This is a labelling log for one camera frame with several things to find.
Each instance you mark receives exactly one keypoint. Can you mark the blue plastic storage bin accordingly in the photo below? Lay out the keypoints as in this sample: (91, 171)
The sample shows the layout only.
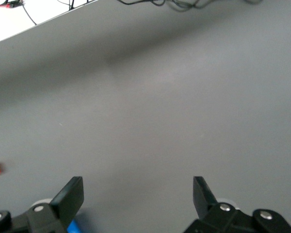
(74, 227)

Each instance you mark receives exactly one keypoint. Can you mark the dark grey table mat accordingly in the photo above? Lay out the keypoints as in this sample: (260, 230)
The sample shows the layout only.
(145, 109)

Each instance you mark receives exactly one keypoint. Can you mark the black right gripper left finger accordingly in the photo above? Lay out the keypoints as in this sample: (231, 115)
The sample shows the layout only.
(65, 204)

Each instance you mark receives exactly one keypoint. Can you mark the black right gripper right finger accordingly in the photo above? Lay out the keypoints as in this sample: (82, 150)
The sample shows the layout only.
(203, 204)

